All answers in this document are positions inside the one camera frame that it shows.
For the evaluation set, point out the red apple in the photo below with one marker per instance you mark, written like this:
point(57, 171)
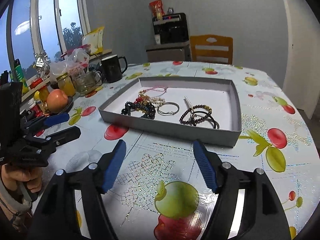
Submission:
point(56, 100)

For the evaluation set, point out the red and gold charm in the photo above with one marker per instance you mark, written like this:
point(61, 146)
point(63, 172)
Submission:
point(141, 99)

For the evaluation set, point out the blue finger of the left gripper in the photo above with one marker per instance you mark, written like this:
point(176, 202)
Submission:
point(64, 136)
point(55, 120)

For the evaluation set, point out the green bottle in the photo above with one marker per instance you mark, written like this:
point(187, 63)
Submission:
point(20, 76)

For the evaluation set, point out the grey cabinet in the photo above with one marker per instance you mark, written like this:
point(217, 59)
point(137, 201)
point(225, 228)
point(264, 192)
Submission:
point(169, 52)

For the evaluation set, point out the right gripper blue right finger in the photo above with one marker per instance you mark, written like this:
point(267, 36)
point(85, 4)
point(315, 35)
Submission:
point(209, 163)

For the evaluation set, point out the clear plastic bag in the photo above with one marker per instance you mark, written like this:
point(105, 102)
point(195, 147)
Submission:
point(78, 58)

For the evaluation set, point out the grey cardboard tray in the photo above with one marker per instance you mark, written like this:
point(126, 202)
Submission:
point(194, 108)

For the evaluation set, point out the red snack bag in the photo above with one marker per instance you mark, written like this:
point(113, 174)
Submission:
point(157, 9)

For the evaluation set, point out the black water dispenser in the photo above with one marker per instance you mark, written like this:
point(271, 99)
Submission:
point(173, 28)

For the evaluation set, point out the white paper cup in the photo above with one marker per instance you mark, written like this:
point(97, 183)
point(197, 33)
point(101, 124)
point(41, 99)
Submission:
point(157, 39)

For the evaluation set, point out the white door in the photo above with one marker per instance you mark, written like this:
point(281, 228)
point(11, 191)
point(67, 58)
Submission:
point(301, 82)

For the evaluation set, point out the glass jar yellow contents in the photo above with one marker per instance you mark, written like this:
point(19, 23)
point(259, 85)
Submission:
point(66, 85)

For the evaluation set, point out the silver bangle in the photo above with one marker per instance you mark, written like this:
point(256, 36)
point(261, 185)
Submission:
point(168, 109)

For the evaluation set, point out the pearl hair clip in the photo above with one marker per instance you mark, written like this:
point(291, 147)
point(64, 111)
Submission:
point(187, 102)

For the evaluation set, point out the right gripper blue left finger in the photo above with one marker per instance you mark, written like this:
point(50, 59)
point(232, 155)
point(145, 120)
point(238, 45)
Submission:
point(110, 164)

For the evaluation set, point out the yellow snack bag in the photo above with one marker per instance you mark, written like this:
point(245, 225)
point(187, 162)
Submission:
point(93, 41)

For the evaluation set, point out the person's left hand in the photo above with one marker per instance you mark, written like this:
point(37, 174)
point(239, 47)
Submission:
point(11, 175)

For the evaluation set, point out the black plate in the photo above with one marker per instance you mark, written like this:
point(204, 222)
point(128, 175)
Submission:
point(44, 108)

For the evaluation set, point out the black mug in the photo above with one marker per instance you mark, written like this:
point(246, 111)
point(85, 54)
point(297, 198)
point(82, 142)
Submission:
point(112, 69)

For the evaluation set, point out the wooden chair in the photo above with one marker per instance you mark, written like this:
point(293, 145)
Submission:
point(212, 48)

